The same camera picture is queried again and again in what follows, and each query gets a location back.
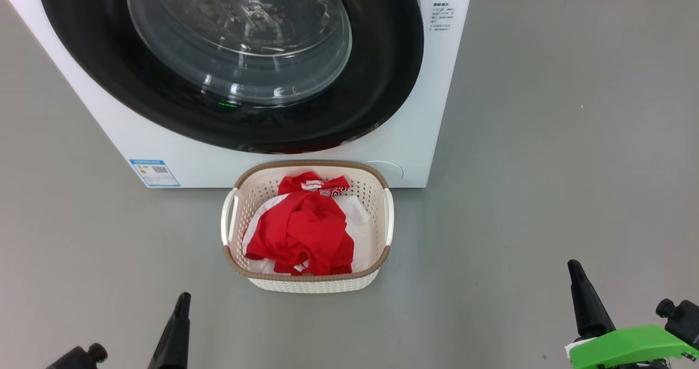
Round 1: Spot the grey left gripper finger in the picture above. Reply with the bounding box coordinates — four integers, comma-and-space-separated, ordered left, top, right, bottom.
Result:
146, 292, 192, 369

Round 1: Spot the round white filter cover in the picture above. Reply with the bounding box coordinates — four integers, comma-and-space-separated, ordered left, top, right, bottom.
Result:
363, 160, 405, 183

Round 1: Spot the red garment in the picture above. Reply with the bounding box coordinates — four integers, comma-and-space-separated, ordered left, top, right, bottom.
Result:
245, 171, 356, 276

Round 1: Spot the black printed text label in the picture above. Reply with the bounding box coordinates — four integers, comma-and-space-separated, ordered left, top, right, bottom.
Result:
429, 2, 454, 32

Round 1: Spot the white washing machine body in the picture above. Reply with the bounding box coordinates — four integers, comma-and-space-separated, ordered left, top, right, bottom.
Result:
0, 0, 476, 188

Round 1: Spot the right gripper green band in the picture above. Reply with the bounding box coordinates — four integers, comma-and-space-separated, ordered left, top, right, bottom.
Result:
565, 259, 699, 369

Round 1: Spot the cream perforated laundry basket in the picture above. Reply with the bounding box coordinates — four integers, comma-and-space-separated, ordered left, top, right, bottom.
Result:
221, 160, 395, 294

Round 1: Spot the black round washer door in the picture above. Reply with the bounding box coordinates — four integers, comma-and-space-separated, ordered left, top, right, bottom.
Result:
35, 0, 425, 154

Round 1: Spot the blue energy label sticker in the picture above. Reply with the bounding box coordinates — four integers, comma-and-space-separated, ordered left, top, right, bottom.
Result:
129, 159, 181, 188

